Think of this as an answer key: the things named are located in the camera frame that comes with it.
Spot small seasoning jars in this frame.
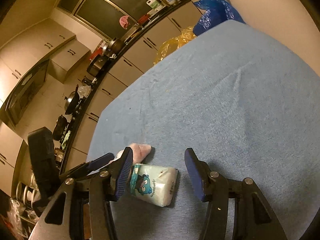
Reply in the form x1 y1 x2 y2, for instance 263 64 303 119
54 147 65 163

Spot green dish cloth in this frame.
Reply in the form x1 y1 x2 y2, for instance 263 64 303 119
61 130 72 149

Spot yellow plastic bag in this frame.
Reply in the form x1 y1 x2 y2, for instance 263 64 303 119
154 26 198 64

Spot kitchen window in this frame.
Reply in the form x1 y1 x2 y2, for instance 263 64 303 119
57 0 165 39

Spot black kitchen countertop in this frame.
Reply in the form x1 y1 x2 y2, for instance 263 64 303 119
54 0 190 170

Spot wok with metal lid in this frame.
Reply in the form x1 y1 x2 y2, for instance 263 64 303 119
64 91 82 112

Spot grey lower kitchen cabinets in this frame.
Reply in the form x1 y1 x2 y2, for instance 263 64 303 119
60 0 200 170

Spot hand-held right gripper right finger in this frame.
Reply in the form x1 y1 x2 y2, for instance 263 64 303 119
184 148 285 240

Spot dark cooking pot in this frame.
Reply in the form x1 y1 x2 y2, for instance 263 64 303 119
107 38 124 53

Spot grey upper cabinets over hood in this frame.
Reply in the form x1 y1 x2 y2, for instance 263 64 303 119
0 26 92 105

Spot green label white jug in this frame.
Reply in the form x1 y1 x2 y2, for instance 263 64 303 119
146 0 162 12

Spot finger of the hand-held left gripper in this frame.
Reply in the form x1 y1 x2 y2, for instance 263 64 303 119
59 152 114 180

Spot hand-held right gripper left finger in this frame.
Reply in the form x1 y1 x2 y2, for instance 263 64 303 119
28 147 133 240

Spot red tray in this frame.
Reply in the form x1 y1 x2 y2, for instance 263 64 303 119
91 45 105 59

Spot black range hood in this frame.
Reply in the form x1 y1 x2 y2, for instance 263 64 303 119
5 59 50 127

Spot blue tablecloth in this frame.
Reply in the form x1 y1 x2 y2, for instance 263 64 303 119
86 20 320 240

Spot grey upper kitchen cabinet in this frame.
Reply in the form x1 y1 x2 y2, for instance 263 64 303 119
0 122 28 198

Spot white plastic bag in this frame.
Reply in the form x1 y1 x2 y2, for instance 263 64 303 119
77 85 93 98

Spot black frying pan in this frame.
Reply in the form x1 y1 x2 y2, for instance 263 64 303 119
52 115 69 140

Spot blue plastic bag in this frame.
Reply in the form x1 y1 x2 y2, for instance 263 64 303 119
194 0 247 36

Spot dish rack with white plates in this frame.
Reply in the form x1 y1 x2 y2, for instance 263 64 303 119
15 172 40 205

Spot pale blue tissue pack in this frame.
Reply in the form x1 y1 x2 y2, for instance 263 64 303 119
129 163 178 207

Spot pink wrapper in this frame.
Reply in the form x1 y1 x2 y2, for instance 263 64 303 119
115 142 152 164

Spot pink cloth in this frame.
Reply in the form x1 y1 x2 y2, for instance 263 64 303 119
119 15 130 29

